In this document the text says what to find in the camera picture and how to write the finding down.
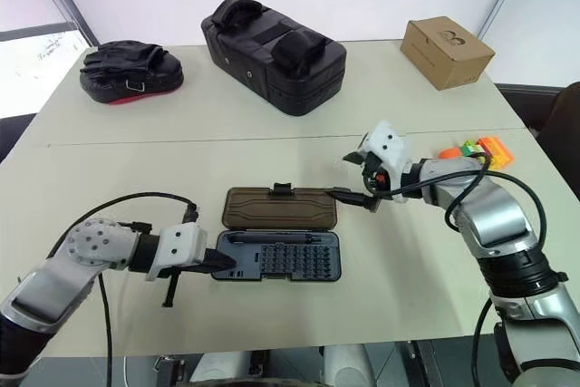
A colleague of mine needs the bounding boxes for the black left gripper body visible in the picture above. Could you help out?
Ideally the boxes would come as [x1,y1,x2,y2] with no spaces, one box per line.
[158,248,218,278]

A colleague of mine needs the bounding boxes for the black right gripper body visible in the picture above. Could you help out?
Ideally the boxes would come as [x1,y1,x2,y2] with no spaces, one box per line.
[361,153,393,201]

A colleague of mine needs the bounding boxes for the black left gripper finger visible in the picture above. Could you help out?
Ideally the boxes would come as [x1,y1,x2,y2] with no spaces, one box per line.
[208,248,237,276]
[161,269,180,309]

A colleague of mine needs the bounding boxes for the dark screwdriver bit case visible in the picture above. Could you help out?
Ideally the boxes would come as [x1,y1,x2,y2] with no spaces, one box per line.
[210,181,344,283]

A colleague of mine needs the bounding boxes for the green yellow toy block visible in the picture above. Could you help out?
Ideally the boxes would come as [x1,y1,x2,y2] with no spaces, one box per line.
[459,140,484,159]

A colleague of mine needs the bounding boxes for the large black kick pad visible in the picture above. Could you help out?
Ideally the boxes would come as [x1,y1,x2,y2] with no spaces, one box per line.
[200,0,348,117]

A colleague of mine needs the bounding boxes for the orange yellow toy block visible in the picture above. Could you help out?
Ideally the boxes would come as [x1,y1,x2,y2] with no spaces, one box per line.
[478,135,517,170]

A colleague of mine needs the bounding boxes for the brown cardboard box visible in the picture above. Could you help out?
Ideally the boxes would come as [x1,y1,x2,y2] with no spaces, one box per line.
[399,15,496,92]

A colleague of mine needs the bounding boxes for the silver robot body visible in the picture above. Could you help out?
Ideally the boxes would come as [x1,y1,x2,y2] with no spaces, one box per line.
[188,342,366,387]

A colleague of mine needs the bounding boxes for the dark chair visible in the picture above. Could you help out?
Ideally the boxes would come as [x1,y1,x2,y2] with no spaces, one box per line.
[496,81,580,179]

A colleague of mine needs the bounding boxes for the black red boxing focus mitt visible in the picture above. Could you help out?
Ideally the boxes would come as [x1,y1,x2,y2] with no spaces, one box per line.
[79,41,186,106]

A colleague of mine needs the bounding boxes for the white board panel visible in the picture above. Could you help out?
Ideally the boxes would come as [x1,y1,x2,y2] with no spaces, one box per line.
[0,23,92,121]

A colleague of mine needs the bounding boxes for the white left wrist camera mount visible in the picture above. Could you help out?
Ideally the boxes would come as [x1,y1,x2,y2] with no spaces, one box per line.
[145,222,209,283]

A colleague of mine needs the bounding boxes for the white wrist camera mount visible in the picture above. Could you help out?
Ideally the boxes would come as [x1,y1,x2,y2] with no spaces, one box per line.
[360,120,425,205]
[145,222,209,283]

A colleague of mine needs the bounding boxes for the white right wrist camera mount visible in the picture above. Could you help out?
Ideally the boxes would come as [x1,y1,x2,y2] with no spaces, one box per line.
[360,120,425,205]

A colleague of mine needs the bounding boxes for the black pen-shaped screwdriver handle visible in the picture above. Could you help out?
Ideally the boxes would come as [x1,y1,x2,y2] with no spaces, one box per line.
[227,231,319,247]

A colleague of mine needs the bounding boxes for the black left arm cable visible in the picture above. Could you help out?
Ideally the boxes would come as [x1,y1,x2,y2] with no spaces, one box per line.
[44,191,200,387]

